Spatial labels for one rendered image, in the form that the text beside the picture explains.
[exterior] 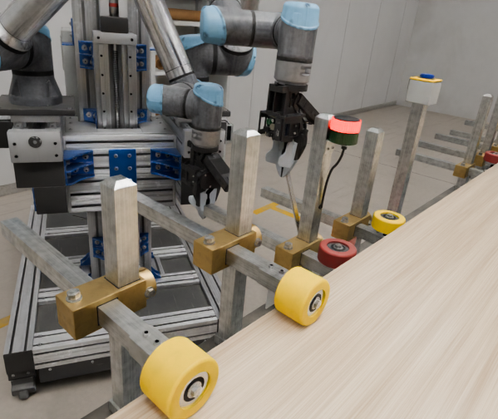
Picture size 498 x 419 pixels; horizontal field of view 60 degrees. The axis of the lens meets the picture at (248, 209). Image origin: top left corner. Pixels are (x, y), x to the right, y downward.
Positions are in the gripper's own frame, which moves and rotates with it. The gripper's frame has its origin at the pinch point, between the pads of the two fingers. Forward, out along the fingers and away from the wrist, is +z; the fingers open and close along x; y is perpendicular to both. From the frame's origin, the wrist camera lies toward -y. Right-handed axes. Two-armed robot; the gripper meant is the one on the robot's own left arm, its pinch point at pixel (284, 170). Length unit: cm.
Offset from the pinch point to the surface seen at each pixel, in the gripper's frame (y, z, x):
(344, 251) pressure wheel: 2.5, 11.5, 20.2
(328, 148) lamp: -0.4, -8.0, 10.3
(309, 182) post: 0.2, 0.5, 7.4
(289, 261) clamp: 7.0, 17.1, 9.9
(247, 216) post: 23.3, 1.9, 9.9
